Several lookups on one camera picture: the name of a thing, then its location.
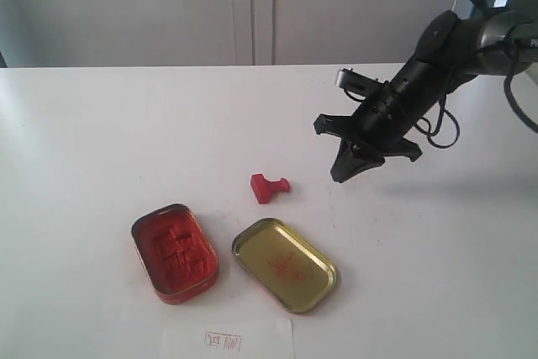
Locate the white cabinet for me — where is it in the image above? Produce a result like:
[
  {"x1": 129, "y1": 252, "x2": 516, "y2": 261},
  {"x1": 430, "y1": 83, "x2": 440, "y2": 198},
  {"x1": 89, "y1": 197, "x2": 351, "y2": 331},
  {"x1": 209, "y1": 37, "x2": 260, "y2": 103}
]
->
[{"x1": 1, "y1": 0, "x2": 470, "y2": 67}]

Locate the white paper sheet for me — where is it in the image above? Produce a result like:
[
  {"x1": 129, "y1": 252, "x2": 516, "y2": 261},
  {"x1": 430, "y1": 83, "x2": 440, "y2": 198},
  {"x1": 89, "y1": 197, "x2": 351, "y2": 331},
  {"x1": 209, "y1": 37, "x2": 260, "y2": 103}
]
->
[{"x1": 160, "y1": 318, "x2": 295, "y2": 359}]

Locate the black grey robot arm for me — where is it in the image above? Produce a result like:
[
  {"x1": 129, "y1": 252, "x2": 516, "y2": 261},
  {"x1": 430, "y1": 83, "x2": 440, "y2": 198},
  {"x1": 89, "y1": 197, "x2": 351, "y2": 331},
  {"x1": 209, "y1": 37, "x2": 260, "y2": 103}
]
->
[{"x1": 314, "y1": 8, "x2": 537, "y2": 183}]

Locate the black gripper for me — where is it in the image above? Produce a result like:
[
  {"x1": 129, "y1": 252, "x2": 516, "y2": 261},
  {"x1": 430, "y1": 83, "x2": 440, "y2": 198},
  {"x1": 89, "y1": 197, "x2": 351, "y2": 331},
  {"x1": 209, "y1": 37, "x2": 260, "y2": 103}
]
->
[{"x1": 314, "y1": 85, "x2": 422, "y2": 183}]

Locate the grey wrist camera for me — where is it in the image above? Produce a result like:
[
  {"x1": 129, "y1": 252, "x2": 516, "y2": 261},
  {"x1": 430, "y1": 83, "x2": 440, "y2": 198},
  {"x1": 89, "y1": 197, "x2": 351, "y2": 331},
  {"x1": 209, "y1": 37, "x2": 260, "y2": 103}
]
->
[{"x1": 335, "y1": 68, "x2": 382, "y2": 103}]

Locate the black cable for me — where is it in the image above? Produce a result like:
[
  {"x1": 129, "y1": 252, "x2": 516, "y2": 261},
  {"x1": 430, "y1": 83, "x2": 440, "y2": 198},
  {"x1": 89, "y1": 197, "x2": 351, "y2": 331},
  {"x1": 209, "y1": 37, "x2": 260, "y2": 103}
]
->
[{"x1": 419, "y1": 93, "x2": 462, "y2": 150}]

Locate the gold tin lid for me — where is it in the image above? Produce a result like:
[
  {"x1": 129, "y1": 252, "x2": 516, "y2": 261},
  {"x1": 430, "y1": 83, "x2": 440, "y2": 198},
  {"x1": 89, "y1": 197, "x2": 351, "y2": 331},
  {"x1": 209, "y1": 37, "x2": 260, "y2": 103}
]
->
[{"x1": 231, "y1": 218, "x2": 338, "y2": 314}]

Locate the red ink pad tin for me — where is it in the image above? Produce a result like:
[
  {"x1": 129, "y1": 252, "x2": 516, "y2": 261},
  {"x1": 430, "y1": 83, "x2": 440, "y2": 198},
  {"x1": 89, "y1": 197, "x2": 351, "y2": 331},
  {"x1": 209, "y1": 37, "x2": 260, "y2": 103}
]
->
[{"x1": 131, "y1": 203, "x2": 219, "y2": 304}]

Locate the red plastic stamp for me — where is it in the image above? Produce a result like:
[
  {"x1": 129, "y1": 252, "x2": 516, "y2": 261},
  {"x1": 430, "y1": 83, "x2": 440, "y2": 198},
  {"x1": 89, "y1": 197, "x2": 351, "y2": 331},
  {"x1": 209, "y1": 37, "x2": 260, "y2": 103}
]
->
[{"x1": 250, "y1": 173, "x2": 290, "y2": 204}]

